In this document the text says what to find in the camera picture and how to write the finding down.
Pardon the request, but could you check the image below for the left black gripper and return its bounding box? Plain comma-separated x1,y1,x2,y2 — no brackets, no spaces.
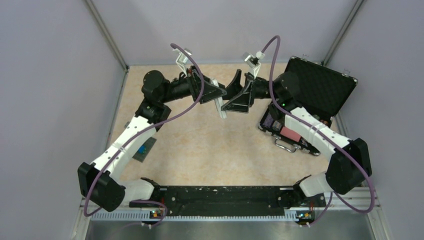
160,64,227,104

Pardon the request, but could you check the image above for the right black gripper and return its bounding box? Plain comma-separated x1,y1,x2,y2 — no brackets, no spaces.
216,70,281,114

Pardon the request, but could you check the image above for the white remote control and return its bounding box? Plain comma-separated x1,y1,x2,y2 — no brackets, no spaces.
211,78,227,119

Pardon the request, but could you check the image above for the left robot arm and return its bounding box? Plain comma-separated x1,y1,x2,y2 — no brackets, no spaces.
77,66,227,216

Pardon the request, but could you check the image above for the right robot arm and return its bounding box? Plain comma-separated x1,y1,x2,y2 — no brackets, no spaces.
221,69,372,206

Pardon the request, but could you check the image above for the pink card box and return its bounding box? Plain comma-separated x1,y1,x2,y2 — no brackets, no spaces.
280,126,301,142

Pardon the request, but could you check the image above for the black aluminium case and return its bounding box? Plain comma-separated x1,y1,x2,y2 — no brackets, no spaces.
258,56,358,156

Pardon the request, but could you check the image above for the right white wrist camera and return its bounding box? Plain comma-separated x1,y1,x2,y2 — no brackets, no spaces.
242,51,265,79

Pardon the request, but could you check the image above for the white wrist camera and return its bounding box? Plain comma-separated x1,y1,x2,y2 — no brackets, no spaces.
242,51,265,79
172,48,192,77

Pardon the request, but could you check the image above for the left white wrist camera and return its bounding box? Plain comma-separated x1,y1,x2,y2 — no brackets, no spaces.
172,48,192,77

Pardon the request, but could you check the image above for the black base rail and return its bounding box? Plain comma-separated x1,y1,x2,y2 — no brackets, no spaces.
129,185,326,222

